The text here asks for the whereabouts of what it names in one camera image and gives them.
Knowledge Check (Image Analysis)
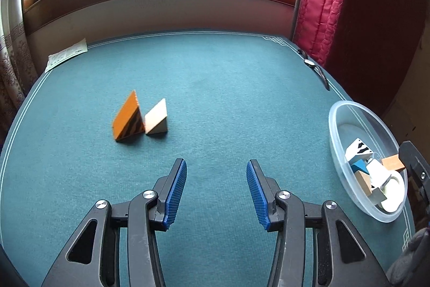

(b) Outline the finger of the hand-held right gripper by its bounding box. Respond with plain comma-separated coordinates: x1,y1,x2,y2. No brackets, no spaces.
399,141,430,210

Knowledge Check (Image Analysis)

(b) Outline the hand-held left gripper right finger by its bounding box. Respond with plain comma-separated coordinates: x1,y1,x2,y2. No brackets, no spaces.
246,159,392,287

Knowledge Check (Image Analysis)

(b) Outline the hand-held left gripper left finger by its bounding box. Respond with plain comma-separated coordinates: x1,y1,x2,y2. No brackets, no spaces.
42,157,188,287

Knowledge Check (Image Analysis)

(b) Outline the plain orange wooden block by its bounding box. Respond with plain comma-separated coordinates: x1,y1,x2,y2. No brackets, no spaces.
382,154,406,171

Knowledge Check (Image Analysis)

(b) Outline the white charger adapter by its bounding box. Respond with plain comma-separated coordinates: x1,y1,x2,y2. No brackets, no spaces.
366,158,392,188

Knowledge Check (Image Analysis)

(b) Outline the white threaded plastic cap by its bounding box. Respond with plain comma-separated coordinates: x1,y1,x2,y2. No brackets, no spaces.
379,169,404,213

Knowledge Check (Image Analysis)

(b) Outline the blue wooden block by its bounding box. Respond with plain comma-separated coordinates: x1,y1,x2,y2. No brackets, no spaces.
351,159,370,175

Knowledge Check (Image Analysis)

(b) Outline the plain wooden triangular block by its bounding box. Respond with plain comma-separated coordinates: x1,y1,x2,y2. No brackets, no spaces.
354,171,373,197

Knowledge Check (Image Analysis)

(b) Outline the white zebra-striped triangular block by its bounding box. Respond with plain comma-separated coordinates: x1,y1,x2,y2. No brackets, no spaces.
345,138,373,165

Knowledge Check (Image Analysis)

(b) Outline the pale wooden wedge block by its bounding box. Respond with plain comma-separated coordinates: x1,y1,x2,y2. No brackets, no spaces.
144,98,168,135

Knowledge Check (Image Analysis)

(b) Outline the clear plastic bowl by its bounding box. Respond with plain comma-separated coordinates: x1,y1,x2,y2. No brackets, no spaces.
328,100,409,223

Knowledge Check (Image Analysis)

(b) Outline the orange black-striped wooden wedge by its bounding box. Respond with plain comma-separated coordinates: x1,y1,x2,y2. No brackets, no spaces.
112,90,146,142

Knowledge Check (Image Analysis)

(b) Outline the person's right hand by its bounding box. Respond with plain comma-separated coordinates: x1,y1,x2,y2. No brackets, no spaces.
386,228,430,287

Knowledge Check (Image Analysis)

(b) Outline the green table cloth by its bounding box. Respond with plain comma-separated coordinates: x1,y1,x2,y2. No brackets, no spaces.
0,31,414,287

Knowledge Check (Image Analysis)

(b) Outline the red quilted curtain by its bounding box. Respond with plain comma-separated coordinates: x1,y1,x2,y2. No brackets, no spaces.
292,0,425,113

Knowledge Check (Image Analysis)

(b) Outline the printed paper sheet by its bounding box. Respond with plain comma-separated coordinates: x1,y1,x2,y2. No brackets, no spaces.
45,39,88,73

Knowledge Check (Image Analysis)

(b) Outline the beige patterned curtain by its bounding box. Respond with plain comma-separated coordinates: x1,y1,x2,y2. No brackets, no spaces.
0,0,39,140

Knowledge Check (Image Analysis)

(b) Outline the black strap wristwatch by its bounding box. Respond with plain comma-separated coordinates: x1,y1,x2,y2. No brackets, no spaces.
297,49,331,91

